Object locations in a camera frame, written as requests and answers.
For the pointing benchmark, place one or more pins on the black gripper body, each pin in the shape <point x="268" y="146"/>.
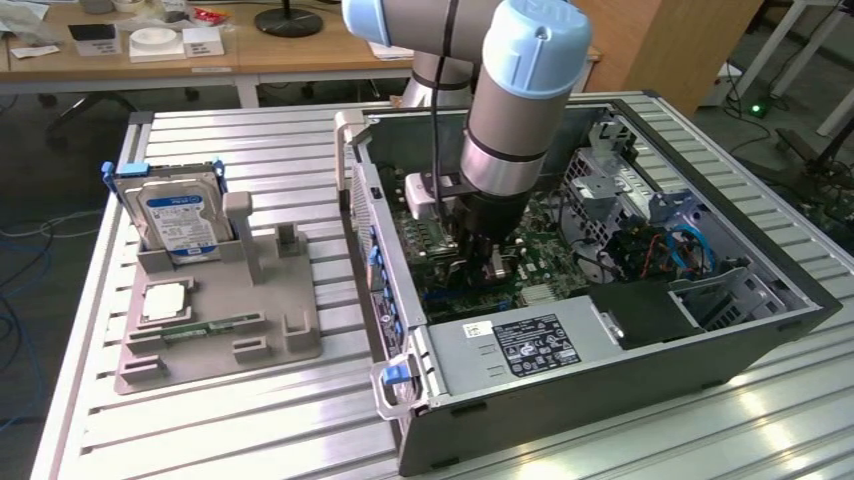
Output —
<point x="494" y="215"/>

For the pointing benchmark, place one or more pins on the expansion card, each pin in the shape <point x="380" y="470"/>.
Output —
<point x="499" y="265"/>

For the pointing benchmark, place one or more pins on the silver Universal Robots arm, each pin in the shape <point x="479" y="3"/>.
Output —
<point x="514" y="125"/>

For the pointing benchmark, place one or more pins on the green motherboard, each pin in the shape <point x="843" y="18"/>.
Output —
<point x="547" y="250"/>

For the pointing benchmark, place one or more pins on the silver chipset heat sink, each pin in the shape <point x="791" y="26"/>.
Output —
<point x="539" y="294"/>

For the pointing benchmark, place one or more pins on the silver disk bay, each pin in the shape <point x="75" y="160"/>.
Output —
<point x="601" y="185"/>

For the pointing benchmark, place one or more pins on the grey power supply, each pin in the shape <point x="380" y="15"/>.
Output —
<point x="467" y="365"/>

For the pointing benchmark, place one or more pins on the black plastic shroud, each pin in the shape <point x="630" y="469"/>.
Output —
<point x="641" y="310"/>

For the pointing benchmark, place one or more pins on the blue case latch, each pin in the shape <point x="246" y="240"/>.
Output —
<point x="394" y="376"/>

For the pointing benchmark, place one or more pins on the black open PC case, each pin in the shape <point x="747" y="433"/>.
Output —
<point x="601" y="410"/>

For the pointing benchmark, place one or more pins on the white paper sheet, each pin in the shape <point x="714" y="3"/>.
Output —
<point x="394" y="54"/>

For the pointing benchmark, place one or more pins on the perforated metal drive cage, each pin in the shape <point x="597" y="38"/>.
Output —
<point x="727" y="300"/>

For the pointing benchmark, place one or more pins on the grey parts rack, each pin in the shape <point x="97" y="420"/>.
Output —
<point x="220" y="300"/>

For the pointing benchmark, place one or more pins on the wooden cabinet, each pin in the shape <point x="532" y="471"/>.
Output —
<point x="667" y="50"/>

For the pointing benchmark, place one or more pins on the green RAM stick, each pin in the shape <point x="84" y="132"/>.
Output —
<point x="200" y="329"/>

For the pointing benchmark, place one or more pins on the green indicator light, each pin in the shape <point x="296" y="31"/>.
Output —
<point x="755" y="108"/>

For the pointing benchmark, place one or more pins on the hard disk with blue caddy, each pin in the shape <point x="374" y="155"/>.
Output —
<point x="176" y="220"/>

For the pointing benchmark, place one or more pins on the silver CPU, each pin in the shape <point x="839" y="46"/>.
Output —
<point x="163" y="302"/>

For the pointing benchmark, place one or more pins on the black round lamp base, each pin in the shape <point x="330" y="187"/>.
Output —
<point x="288" y="24"/>

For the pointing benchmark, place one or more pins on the plain white box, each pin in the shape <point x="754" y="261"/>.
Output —
<point x="202" y="42"/>

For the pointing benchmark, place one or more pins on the red packet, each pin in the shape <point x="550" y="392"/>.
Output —
<point x="208" y="16"/>

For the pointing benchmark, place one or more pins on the white box with round hollow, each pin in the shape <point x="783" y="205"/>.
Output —
<point x="156" y="47"/>

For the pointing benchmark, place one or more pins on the black office chair base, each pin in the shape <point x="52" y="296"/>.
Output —
<point x="80" y="107"/>

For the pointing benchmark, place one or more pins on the white box with black top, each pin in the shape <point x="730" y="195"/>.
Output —
<point x="95" y="40"/>

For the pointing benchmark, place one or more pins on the wooden desk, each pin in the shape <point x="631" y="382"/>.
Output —
<point x="67" y="67"/>

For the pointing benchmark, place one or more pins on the grey cup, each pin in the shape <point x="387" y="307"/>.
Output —
<point x="97" y="6"/>

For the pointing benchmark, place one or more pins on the white paper card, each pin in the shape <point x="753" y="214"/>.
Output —
<point x="33" y="51"/>

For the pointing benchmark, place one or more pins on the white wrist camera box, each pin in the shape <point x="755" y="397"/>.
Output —
<point x="422" y="197"/>

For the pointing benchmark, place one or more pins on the white table frame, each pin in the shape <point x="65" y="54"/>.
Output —
<point x="801" y="37"/>

